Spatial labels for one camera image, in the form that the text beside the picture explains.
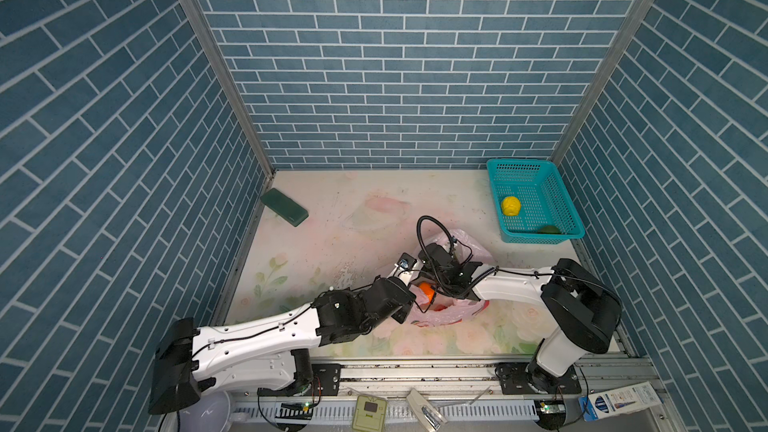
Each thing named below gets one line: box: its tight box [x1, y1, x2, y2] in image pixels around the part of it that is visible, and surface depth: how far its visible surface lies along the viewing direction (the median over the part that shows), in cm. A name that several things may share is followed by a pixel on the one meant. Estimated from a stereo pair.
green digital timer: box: [352, 395, 388, 432], surface depth 69 cm
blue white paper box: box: [578, 381, 663, 422], surface depth 72 cm
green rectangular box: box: [260, 188, 309, 227], surface depth 110 cm
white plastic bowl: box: [178, 388, 231, 432], surface depth 68 cm
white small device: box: [406, 389, 447, 432], surface depth 69 cm
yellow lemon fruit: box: [502, 196, 521, 216], surface depth 107 cm
